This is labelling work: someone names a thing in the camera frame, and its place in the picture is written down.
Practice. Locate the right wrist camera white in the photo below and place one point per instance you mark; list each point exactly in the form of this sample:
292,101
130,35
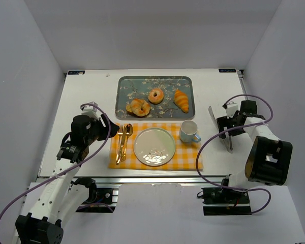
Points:
231,108

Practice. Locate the gold knife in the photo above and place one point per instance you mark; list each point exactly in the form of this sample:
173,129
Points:
122,143

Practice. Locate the sugared bagel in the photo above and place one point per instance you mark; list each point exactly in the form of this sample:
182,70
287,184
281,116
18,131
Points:
156,95

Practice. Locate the cream and green plate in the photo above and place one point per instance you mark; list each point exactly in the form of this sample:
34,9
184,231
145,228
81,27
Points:
154,147

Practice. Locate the blue table label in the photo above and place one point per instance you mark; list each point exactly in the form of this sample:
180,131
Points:
222,70
76,72

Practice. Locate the bread slice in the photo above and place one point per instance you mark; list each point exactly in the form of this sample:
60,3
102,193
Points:
129,108

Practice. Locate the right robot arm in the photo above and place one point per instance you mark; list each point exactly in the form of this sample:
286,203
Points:
268,161

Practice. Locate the right blue table label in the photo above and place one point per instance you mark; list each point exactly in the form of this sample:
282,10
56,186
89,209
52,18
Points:
222,70

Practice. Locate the yellow checkered cloth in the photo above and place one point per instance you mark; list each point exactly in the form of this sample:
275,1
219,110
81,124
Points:
184,158

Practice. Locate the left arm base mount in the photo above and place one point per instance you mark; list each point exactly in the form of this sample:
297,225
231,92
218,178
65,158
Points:
100,199

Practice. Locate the striped croissant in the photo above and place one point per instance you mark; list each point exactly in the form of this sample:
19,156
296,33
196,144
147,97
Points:
181,100

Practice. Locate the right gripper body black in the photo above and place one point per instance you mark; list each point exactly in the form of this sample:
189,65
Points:
224,124

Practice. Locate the gold spoon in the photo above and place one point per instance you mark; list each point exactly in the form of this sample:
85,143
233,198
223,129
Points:
129,133

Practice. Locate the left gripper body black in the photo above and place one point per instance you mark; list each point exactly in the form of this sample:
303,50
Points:
105,128

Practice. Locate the blue floral serving tray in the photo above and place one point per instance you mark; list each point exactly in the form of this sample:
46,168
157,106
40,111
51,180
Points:
131,87

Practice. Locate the left blue table label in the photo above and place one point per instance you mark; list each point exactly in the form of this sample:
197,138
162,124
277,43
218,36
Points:
76,72

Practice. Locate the aluminium table rail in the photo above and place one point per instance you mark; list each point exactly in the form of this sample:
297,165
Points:
144,177

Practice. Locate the gold fork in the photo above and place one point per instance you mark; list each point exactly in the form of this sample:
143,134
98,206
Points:
120,135

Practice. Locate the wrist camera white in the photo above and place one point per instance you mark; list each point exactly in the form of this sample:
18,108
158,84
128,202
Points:
231,108
90,110

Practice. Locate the light blue mug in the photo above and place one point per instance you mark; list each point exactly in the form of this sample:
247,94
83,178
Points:
189,132

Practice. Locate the knotted bread roll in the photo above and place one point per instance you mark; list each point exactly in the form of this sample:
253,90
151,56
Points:
140,107

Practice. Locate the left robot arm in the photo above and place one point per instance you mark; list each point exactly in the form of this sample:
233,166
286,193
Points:
63,195

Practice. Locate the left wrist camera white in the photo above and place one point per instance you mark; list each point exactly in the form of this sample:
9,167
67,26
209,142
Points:
90,110

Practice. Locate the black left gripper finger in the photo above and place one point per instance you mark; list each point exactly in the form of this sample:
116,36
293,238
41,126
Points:
111,134
112,126

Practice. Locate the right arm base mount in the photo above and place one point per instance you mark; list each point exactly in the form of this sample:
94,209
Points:
224,202

